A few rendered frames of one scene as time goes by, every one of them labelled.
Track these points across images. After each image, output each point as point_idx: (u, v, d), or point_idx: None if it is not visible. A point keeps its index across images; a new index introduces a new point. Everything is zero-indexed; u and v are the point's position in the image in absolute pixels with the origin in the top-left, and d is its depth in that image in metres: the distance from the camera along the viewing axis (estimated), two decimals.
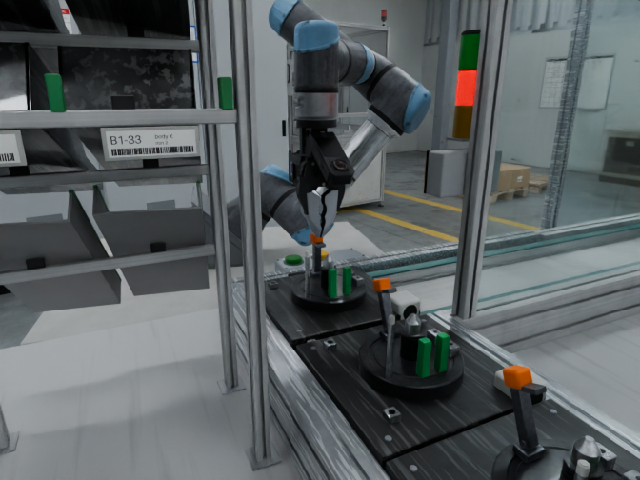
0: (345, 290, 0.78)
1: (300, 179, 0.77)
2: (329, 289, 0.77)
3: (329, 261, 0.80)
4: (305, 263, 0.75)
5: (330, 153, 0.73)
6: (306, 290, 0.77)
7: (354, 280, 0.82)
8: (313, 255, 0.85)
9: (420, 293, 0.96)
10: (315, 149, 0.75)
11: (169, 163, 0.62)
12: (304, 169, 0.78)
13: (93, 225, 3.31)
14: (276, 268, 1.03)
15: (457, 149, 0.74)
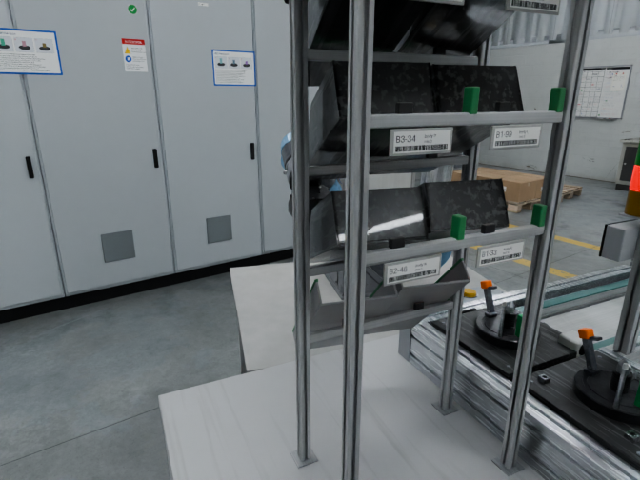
0: None
1: (290, 196, 0.89)
2: (517, 330, 0.97)
3: (512, 307, 1.00)
4: (502, 310, 0.95)
5: None
6: (500, 331, 0.97)
7: None
8: (486, 299, 1.06)
9: (562, 327, 1.16)
10: None
11: None
12: None
13: (159, 240, 3.51)
14: None
15: (626, 221, 0.94)
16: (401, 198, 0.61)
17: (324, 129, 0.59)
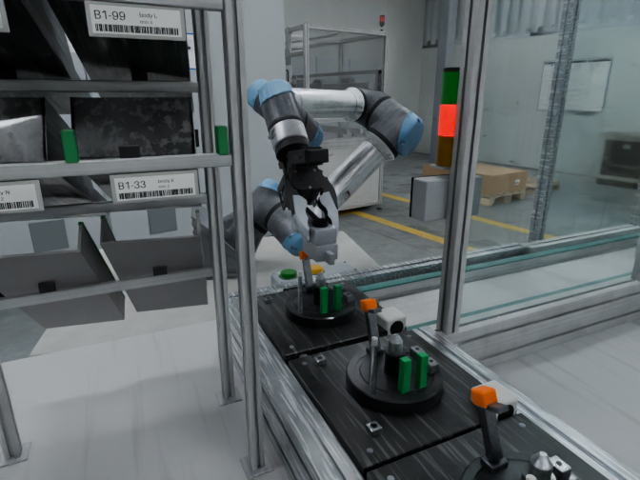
0: (335, 306, 0.83)
1: (286, 182, 0.84)
2: (320, 306, 0.82)
3: (320, 279, 0.85)
4: (298, 282, 0.80)
5: None
6: (298, 307, 0.82)
7: (345, 296, 0.87)
8: (304, 271, 0.91)
9: (409, 307, 1.01)
10: (292, 155, 0.85)
11: None
12: (289, 180, 0.85)
13: (95, 230, 3.36)
14: (271, 281, 1.08)
15: (441, 174, 0.79)
16: (10, 111, 0.46)
17: None
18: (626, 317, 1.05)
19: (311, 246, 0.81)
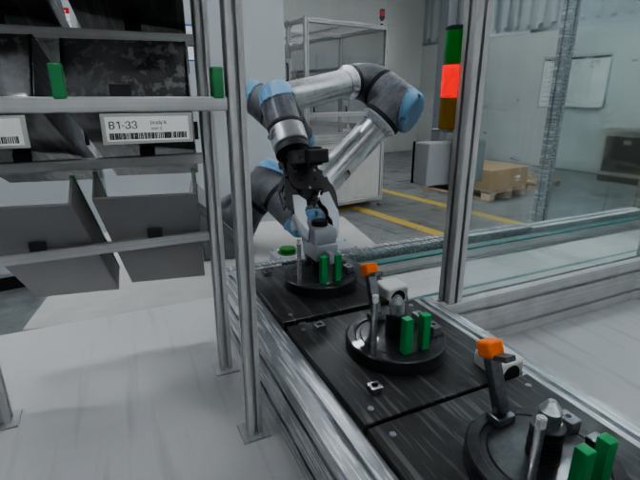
0: (335, 276, 0.81)
1: (286, 182, 0.84)
2: (320, 275, 0.80)
3: None
4: (296, 250, 0.78)
5: None
6: (297, 276, 0.80)
7: (345, 268, 0.85)
8: None
9: (410, 282, 0.99)
10: (292, 155, 0.85)
11: (165, 151, 0.65)
12: (289, 180, 0.85)
13: None
14: (270, 258, 1.06)
15: None
16: None
17: None
18: (631, 294, 1.03)
19: (311, 246, 0.81)
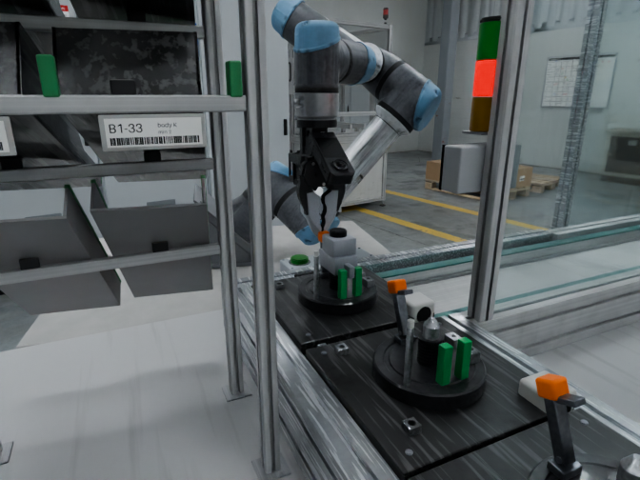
0: (355, 290, 0.74)
1: (300, 179, 0.77)
2: (338, 290, 0.74)
3: None
4: (313, 263, 0.72)
5: (330, 153, 0.73)
6: (314, 291, 0.73)
7: (365, 281, 0.78)
8: None
9: (431, 294, 0.93)
10: (315, 149, 0.75)
11: (171, 156, 0.58)
12: (304, 169, 0.78)
13: (93, 225, 3.28)
14: (281, 268, 1.00)
15: (474, 143, 0.70)
16: None
17: None
18: None
19: (330, 258, 0.75)
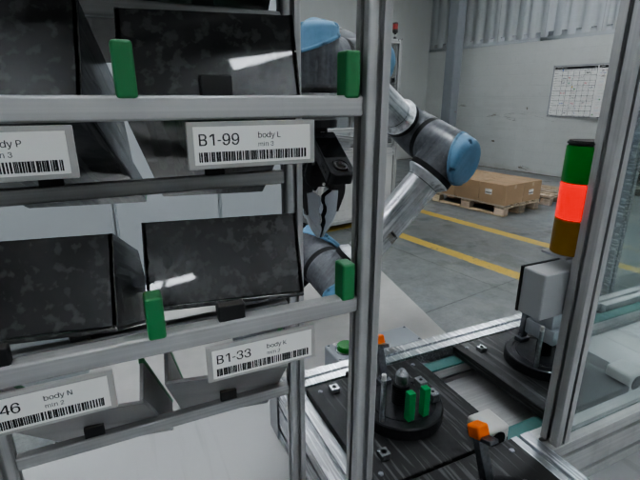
0: None
1: None
2: None
3: None
4: (539, 337, 0.81)
5: (330, 153, 0.73)
6: (536, 361, 0.82)
7: None
8: (522, 322, 0.91)
9: (488, 390, 0.88)
10: (315, 149, 0.75)
11: None
12: (304, 169, 0.78)
13: None
14: (327, 354, 0.95)
15: (552, 260, 0.66)
16: (67, 257, 0.33)
17: None
18: None
19: (545, 330, 0.84)
